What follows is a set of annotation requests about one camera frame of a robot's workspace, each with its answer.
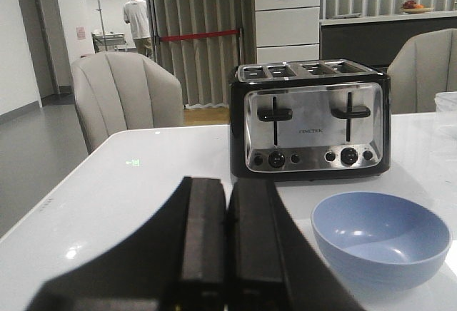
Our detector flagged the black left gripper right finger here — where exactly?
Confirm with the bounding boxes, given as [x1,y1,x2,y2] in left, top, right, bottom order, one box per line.
[227,178,362,310]

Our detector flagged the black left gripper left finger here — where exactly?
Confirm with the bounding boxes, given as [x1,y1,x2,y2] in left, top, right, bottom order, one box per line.
[28,177,226,310]

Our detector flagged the blue bowl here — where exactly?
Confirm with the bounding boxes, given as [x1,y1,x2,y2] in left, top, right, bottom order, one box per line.
[311,191,452,290]

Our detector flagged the black chrome four-slot toaster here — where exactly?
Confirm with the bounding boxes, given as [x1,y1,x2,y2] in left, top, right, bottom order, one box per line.
[228,58,391,181]

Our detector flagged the beige armchair left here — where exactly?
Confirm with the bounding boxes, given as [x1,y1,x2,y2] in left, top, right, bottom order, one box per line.
[71,51,184,153]

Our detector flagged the beige armchair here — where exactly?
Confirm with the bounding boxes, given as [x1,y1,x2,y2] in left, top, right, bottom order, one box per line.
[388,29,456,114]
[71,51,184,153]

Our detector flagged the red barrier belt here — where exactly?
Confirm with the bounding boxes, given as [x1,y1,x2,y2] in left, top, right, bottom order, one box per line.
[159,29,240,42]

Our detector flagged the metal trolley cart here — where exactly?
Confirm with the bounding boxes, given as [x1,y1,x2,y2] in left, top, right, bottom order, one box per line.
[91,0,128,53]

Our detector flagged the clear plastic container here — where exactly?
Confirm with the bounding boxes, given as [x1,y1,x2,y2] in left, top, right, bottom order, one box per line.
[434,91,457,112]

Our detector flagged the dark kitchen counter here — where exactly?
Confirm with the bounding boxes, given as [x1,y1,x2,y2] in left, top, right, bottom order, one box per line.
[320,11,456,68]

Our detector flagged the person in white shirt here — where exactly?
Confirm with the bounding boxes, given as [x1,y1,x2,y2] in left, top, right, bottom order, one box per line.
[123,0,152,58]

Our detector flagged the beige armchair right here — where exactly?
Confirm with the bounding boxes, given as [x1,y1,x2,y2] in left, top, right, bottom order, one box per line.
[388,29,456,114]

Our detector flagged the white refrigerator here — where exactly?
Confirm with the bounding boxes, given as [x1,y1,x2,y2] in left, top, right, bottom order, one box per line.
[254,0,321,63]

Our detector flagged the fruit bowl on counter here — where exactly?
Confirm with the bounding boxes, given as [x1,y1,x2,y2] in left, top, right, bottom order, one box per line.
[400,0,434,14]

